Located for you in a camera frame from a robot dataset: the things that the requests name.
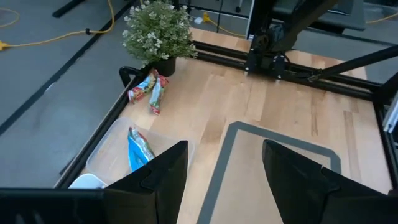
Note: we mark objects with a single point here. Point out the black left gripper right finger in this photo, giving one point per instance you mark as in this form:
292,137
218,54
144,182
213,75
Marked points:
298,193

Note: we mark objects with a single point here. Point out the clear plastic bin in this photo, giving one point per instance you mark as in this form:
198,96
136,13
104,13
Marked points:
107,155

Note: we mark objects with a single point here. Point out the artificial green white-flowered plant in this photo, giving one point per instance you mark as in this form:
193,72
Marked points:
158,31

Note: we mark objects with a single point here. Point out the blue red chocolate granola bar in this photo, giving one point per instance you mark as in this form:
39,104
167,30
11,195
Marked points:
139,152

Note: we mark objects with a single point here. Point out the black diagonal frame strut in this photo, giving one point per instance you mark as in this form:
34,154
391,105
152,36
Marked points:
357,63

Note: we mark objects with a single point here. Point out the aluminium extrusion bracket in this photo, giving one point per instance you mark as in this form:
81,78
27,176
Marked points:
391,116

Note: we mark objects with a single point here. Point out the red green crumpled granola bar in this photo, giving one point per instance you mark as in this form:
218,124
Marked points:
157,95
141,88

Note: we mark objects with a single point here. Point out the white plastic bin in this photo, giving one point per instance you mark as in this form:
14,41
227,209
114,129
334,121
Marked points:
88,183

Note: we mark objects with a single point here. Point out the black plant pot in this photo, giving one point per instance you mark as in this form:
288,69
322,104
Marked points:
165,67

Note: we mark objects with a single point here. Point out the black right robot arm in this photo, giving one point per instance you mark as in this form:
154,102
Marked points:
273,34

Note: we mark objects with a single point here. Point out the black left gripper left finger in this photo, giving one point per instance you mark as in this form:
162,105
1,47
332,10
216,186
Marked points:
161,186

